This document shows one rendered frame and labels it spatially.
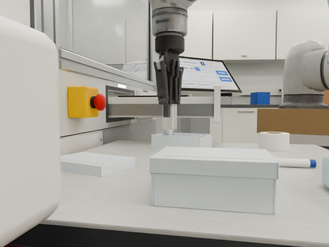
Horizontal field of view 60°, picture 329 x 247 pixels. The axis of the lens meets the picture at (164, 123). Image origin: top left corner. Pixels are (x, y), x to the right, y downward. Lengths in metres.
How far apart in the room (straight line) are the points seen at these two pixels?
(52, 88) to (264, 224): 0.21
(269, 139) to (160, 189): 0.46
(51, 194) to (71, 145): 0.53
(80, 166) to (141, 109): 0.43
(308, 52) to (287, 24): 3.36
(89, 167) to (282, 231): 0.29
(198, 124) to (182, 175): 1.58
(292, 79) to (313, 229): 1.02
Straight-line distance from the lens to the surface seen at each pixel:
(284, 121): 1.20
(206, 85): 1.81
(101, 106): 0.67
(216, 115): 0.81
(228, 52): 4.35
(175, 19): 0.72
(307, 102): 1.26
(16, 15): 0.18
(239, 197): 0.30
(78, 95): 0.66
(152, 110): 0.85
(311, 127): 1.20
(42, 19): 0.63
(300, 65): 1.27
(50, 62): 0.16
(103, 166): 0.44
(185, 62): 1.89
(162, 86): 0.69
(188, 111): 0.83
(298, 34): 4.65
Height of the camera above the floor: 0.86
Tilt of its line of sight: 3 degrees down
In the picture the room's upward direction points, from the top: straight up
